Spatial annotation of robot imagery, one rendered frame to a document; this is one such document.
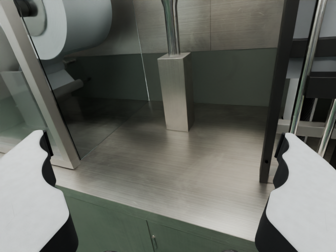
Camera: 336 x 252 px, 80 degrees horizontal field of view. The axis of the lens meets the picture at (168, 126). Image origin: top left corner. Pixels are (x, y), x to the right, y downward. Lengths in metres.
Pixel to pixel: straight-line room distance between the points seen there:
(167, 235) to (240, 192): 0.23
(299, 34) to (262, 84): 0.49
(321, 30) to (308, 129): 0.19
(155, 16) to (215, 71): 0.34
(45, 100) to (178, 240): 0.51
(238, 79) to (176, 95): 0.32
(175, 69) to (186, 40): 0.27
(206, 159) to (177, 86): 0.26
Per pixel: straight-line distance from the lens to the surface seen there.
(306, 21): 0.46
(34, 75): 0.60
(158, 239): 0.66
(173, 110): 0.73
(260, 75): 0.92
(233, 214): 0.50
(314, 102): 0.61
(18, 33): 0.60
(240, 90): 0.94
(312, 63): 0.45
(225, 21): 0.89
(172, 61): 0.67
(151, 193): 0.55
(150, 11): 0.98
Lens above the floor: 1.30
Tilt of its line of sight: 29 degrees down
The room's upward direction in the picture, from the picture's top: 7 degrees counter-clockwise
